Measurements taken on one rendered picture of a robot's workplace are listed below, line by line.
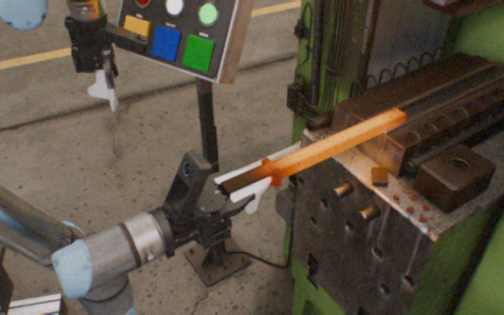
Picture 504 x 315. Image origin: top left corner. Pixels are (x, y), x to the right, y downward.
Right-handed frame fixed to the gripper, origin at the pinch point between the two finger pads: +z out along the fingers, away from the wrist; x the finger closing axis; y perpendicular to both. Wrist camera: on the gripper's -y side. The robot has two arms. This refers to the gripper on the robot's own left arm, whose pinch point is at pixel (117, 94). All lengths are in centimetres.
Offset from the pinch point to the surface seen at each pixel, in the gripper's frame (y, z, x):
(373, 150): -52, 0, 32
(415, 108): -63, -5, 26
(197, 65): -19.7, -5.2, -0.9
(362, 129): -48, -7, 34
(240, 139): -45, 94, -92
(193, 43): -19.5, -9.3, -4.2
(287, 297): -45, 94, 4
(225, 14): -27.4, -16.2, -3.5
